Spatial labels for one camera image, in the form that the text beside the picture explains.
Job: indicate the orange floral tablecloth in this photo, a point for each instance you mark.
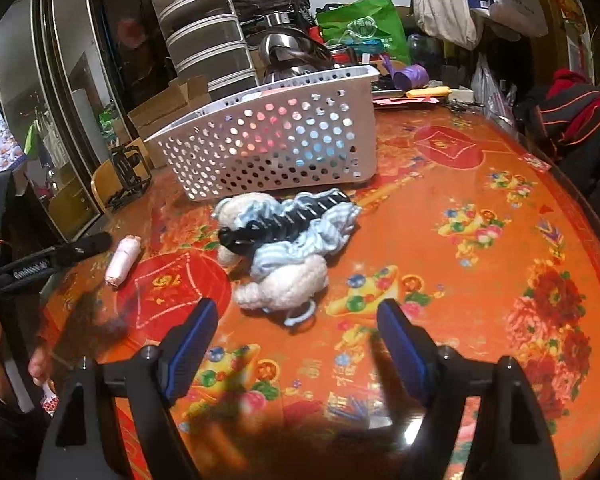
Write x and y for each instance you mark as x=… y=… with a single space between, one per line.
x=430 y=220

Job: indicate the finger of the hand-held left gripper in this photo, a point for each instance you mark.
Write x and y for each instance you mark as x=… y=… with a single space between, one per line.
x=70 y=255

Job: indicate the brown cardboard box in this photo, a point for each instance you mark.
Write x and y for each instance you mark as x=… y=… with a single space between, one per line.
x=155 y=115

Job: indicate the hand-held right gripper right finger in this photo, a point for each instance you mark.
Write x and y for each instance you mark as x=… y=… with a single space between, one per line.
x=405 y=355

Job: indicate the clear plastic bag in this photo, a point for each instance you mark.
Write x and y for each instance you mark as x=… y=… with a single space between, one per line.
x=492 y=90

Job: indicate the small steel kettle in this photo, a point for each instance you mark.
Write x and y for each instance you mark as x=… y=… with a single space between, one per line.
x=292 y=47

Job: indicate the purple plastic object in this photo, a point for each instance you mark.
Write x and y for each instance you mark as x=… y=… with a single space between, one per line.
x=410 y=77

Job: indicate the grey white drawer unit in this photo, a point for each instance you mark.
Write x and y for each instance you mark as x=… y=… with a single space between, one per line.
x=205 y=45

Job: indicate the black hair claw clip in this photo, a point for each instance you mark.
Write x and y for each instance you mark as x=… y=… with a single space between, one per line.
x=280 y=222

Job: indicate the green shopping bag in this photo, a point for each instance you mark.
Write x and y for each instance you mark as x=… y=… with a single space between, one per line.
x=365 y=25

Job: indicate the silver refrigerator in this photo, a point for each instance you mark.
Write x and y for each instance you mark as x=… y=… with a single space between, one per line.
x=55 y=85

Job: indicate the beige canvas tote bag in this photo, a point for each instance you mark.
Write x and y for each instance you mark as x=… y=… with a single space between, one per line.
x=442 y=5

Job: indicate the small pink roll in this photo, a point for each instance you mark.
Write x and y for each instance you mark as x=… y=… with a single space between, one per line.
x=122 y=262

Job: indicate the black metal frame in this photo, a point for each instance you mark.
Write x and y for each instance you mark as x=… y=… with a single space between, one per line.
x=130 y=175

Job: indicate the printed food picture card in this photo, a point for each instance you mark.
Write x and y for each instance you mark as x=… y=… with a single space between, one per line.
x=0 y=140

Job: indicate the wooden chair back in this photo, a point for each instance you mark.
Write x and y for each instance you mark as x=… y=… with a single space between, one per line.
x=102 y=190

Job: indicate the red black striped jacket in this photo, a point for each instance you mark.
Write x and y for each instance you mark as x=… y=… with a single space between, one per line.
x=575 y=120

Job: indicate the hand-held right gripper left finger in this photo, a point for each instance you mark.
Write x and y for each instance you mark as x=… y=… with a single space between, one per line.
x=195 y=347

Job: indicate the yellow oblong object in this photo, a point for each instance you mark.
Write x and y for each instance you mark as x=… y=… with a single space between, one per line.
x=427 y=92

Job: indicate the white perforated plastic basket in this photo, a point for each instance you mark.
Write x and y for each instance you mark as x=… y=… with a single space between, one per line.
x=280 y=110

